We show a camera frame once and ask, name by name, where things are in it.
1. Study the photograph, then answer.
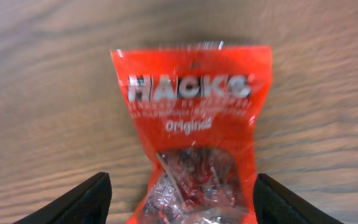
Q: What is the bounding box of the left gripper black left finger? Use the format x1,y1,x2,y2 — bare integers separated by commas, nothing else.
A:
14,172,112,224

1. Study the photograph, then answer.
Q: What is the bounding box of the red Hacks candy bag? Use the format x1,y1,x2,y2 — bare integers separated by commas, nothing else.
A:
111,44,272,223

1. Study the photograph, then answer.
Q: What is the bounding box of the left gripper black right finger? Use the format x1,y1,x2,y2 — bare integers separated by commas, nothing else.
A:
253,173,343,224

